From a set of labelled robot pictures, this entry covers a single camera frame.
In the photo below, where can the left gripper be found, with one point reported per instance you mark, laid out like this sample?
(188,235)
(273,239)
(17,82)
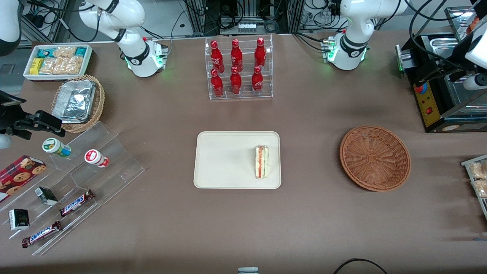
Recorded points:
(459,53)

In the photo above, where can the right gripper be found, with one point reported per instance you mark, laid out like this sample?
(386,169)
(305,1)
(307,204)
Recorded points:
(8,118)

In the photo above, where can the triangular sandwich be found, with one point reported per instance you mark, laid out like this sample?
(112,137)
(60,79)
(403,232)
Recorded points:
(261,161)

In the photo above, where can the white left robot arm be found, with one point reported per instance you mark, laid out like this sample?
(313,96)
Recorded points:
(354,23)

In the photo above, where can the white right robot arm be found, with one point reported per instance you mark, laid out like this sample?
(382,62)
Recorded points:
(129,15)

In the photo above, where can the aluminium foil tray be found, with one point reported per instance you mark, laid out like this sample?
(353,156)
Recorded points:
(74,101)

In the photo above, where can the small light wicker basket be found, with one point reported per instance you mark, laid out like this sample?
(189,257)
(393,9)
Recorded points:
(98,102)

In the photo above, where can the large round brown wicker basket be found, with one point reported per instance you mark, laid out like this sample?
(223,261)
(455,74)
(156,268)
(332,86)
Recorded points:
(374,158)

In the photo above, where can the metal snack tray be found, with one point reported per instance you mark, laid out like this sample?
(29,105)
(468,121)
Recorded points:
(482,207)

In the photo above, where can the cream rectangular plastic tray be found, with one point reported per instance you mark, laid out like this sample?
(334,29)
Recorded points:
(224,160)

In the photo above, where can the green lidded yogurt cup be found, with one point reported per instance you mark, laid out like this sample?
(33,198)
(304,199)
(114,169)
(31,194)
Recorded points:
(53,145)

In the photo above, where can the black sealing machine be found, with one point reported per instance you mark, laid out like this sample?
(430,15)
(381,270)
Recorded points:
(430,110)

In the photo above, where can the white rectangular snack bin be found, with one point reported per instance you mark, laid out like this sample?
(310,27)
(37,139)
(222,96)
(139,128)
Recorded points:
(28,76)

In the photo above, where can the steel pan with food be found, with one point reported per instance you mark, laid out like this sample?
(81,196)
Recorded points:
(458,21)

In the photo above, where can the red lidded yogurt cup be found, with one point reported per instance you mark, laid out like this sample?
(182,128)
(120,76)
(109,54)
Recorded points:
(93,156)

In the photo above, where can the clear bag of crackers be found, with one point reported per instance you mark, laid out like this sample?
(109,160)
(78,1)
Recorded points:
(64,52)
(72,65)
(51,66)

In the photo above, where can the yellow snack packet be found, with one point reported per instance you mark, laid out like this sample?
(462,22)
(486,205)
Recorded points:
(36,66)

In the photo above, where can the red tartan cookie box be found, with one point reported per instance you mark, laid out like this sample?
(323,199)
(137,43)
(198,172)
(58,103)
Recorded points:
(19,177)

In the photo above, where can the small black carton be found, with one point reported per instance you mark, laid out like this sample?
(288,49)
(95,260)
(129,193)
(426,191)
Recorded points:
(45,195)
(19,219)

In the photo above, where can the teal snack packet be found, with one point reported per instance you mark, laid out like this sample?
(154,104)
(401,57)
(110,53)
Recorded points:
(45,53)
(80,51)

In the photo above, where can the clear acrylic stepped display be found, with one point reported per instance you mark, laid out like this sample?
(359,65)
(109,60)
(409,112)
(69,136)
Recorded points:
(114,171)

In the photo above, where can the brown Snickers bar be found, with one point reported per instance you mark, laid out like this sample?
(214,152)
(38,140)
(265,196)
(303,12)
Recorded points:
(41,234)
(76,203)

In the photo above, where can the clear bag of snacks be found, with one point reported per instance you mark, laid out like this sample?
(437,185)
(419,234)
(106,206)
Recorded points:
(481,188)
(478,170)

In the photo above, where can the red cola bottle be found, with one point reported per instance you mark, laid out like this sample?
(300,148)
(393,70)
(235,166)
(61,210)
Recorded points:
(217,84)
(236,83)
(216,57)
(257,81)
(236,56)
(260,54)

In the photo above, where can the clear acrylic bottle rack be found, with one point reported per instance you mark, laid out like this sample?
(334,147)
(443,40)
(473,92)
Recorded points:
(245,95)

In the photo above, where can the white power strip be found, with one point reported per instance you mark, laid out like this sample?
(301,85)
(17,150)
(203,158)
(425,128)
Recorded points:
(247,27)

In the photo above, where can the small grey device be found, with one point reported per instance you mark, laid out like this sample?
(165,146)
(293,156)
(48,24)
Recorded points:
(248,271)

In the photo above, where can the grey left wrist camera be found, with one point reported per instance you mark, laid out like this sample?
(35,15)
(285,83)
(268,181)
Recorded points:
(475,82)

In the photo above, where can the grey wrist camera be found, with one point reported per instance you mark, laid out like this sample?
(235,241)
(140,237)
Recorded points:
(475,82)
(3,141)

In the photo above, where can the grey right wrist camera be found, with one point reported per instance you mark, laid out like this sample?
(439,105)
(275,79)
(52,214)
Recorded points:
(3,141)

